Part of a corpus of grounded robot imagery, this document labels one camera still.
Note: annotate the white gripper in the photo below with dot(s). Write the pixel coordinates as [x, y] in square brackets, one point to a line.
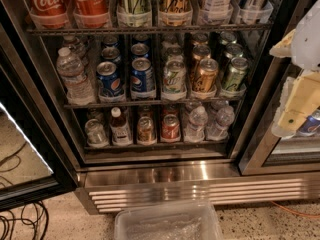
[307, 44]

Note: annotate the orange soda can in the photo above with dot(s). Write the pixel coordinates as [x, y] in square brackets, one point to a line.
[205, 75]
[199, 52]

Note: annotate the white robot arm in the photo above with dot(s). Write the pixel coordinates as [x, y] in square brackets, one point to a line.
[305, 46]

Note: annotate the Pepsi can right compartment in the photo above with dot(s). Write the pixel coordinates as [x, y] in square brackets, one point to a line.
[312, 123]

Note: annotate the front green soda can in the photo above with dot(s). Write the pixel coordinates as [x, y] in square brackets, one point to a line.
[235, 74]

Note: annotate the green soda can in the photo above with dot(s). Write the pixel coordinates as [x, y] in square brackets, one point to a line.
[230, 51]
[235, 74]

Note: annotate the white can top shelf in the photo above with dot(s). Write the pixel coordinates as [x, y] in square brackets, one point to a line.
[215, 12]

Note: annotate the water bottle bottom middle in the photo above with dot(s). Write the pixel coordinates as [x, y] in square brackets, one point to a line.
[197, 121]

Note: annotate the water bottle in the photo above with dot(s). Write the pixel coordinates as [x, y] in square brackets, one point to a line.
[218, 130]
[197, 121]

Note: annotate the front white green can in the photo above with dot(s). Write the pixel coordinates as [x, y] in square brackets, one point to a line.
[174, 76]

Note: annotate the white green can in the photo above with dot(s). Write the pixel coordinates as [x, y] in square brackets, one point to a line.
[174, 76]
[174, 53]

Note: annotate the red can bottom shelf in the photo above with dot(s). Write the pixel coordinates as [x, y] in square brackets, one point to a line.
[170, 127]

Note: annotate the front right Pepsi can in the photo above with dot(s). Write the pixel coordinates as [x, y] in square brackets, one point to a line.
[142, 75]

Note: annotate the pepsi can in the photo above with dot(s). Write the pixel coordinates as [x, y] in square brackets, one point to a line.
[142, 75]
[140, 50]
[109, 79]
[111, 54]

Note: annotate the orange can bottom shelf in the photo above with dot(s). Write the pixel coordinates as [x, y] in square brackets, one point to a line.
[145, 129]

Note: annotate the green tall can top shelf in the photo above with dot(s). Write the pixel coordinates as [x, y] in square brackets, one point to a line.
[133, 13]

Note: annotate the front left Pepsi can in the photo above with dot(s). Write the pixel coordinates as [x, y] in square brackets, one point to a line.
[109, 79]

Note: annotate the front water bottle middle shelf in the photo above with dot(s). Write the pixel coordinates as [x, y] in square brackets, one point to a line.
[72, 72]

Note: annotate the water bottle shelf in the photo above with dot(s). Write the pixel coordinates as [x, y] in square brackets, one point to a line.
[76, 46]
[72, 72]

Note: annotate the right Coca-Cola can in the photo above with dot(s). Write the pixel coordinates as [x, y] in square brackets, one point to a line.
[91, 13]

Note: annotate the coca-cola can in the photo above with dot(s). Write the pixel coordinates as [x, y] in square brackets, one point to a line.
[91, 13]
[50, 14]

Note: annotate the rear water bottle middle shelf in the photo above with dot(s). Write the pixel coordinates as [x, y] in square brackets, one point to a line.
[76, 46]

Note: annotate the left Coca-Cola can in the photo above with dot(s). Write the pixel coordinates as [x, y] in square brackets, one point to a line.
[50, 14]

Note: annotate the open fridge glass door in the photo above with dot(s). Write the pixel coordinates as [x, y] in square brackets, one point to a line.
[20, 100]

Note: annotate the water bottle bottom right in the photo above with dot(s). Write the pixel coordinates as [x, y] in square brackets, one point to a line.
[218, 130]

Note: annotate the clear plastic bin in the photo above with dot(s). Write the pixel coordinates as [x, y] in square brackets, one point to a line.
[177, 220]

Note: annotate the brown juice bottle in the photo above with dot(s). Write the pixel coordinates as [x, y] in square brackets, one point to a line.
[119, 125]

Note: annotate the clear bottle bottom left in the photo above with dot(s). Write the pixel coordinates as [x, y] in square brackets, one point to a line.
[96, 135]

